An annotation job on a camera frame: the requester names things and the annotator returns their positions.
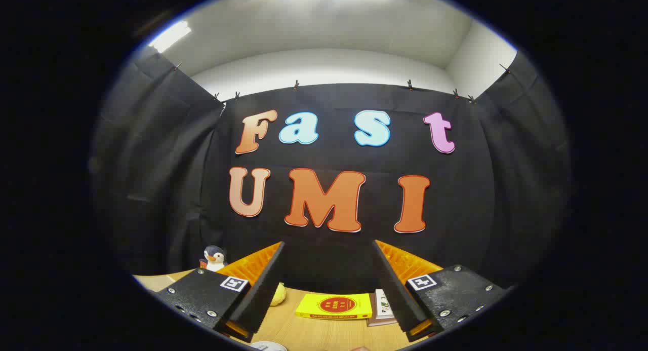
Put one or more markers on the yellow bread-shaped plush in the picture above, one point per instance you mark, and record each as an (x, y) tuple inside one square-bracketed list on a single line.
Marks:
[(277, 294)]

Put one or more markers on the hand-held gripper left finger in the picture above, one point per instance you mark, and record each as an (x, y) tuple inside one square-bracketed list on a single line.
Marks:
[(266, 295)]

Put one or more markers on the yellow book with red circle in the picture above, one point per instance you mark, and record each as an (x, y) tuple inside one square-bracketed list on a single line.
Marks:
[(314, 305)]

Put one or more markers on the penguin plush toy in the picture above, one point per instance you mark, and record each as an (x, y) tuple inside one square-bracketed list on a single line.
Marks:
[(215, 260)]

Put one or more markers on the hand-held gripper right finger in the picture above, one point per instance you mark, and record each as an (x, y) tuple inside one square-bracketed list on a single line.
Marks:
[(400, 300)]

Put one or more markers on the ceiling light panel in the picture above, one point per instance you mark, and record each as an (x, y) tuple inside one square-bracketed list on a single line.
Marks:
[(169, 35)]

